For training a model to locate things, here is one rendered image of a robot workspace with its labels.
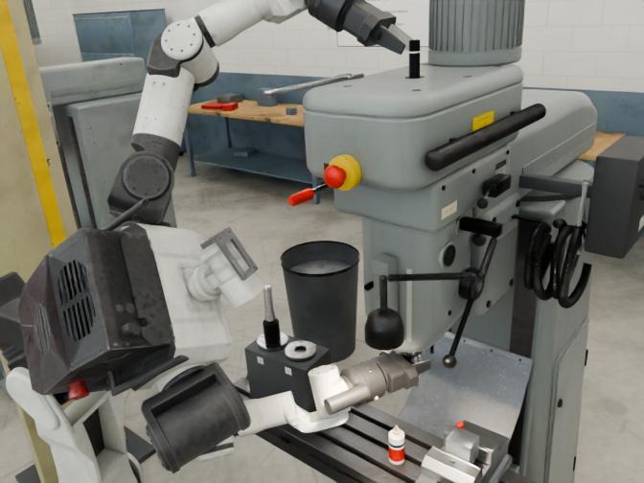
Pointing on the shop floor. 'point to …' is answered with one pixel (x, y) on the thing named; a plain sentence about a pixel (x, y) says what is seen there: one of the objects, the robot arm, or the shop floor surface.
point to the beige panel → (33, 197)
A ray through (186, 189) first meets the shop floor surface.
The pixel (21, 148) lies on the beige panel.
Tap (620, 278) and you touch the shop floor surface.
